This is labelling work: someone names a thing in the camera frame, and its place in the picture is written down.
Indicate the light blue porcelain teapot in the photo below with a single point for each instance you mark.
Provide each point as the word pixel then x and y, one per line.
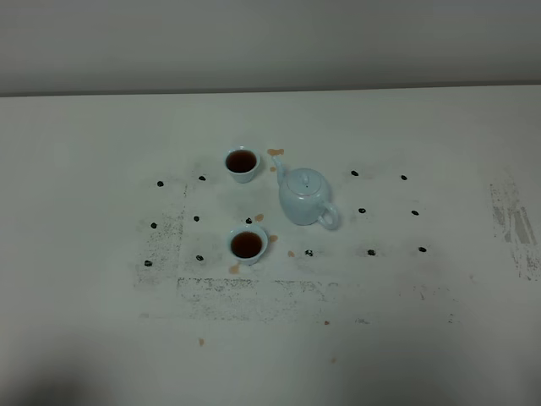
pixel 305 196

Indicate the near light blue teacup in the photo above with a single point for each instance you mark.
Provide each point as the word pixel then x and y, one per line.
pixel 247 243

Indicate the light blue teacup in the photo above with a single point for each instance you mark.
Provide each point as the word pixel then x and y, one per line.
pixel 242 163
pixel 247 243

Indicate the far light blue teacup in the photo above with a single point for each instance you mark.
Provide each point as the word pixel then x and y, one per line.
pixel 242 163

